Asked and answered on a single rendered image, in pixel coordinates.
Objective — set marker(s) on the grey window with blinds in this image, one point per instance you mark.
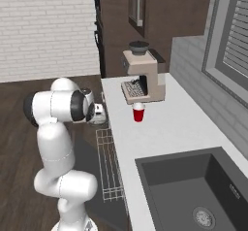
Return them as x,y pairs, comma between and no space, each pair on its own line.
231,37

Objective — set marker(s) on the beige coffee machine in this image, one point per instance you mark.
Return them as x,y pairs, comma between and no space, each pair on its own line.
147,74

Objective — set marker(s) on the dark grey dishwasher door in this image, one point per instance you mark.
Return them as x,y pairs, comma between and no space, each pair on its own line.
87,157

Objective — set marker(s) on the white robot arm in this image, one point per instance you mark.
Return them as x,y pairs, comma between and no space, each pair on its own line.
53,150

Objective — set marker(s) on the brown tall cupboard run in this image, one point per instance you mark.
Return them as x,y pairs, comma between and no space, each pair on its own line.
161,15

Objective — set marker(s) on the red plastic cup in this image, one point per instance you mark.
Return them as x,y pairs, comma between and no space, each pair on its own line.
139,114

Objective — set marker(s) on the dark grey bowl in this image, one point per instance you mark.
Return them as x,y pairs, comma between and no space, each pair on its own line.
139,47

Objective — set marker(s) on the dark grey sink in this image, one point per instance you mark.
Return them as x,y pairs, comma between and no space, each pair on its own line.
180,189

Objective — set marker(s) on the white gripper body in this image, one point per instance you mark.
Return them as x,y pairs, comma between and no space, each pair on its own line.
99,116

